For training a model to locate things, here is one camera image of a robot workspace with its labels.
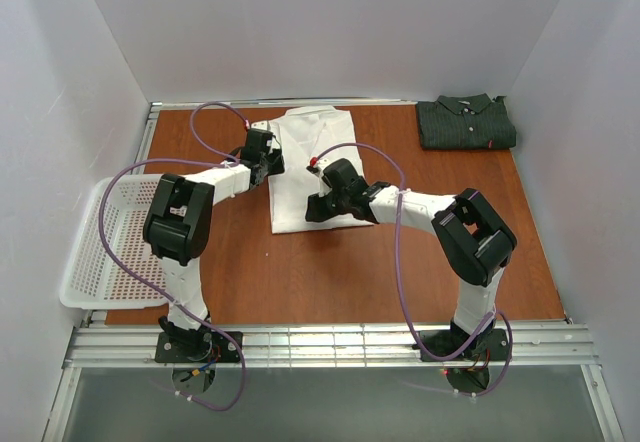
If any white long sleeve shirt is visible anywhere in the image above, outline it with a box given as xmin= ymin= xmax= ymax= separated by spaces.
xmin=267 ymin=105 xmax=376 ymax=236

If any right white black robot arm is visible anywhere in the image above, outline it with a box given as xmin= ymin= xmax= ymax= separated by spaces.
xmin=305 ymin=158 xmax=517 ymax=362

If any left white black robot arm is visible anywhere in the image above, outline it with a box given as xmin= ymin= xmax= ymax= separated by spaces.
xmin=143 ymin=128 xmax=284 ymax=352

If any folded dark green shirt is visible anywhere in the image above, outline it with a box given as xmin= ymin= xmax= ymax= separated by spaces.
xmin=415 ymin=93 xmax=517 ymax=150

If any white plastic basket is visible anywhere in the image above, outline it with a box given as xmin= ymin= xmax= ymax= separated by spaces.
xmin=59 ymin=174 xmax=166 ymax=310

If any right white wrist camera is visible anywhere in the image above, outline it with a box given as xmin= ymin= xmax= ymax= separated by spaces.
xmin=306 ymin=157 xmax=327 ymax=178

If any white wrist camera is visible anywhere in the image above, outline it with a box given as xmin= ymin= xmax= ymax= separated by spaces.
xmin=306 ymin=157 xmax=327 ymax=178
xmin=248 ymin=121 xmax=273 ymax=137

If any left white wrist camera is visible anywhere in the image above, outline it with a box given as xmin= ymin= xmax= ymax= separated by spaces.
xmin=248 ymin=121 xmax=273 ymax=137

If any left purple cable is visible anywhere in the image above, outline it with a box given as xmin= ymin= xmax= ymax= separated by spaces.
xmin=97 ymin=102 xmax=249 ymax=412

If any purple cable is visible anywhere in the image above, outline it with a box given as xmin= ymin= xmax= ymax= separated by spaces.
xmin=97 ymin=102 xmax=249 ymax=412
xmin=309 ymin=142 xmax=514 ymax=399

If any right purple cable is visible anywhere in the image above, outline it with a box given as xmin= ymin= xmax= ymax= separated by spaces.
xmin=309 ymin=142 xmax=514 ymax=399

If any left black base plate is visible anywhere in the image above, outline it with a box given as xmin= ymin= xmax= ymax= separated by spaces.
xmin=154 ymin=332 xmax=240 ymax=364

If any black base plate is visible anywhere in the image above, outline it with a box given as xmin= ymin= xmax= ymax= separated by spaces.
xmin=154 ymin=332 xmax=240 ymax=364
xmin=409 ymin=329 xmax=514 ymax=363

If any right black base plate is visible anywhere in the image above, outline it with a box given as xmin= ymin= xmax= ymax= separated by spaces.
xmin=409 ymin=329 xmax=514 ymax=363

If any aluminium table frame rail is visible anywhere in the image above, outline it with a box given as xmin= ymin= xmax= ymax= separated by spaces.
xmin=63 ymin=321 xmax=599 ymax=368

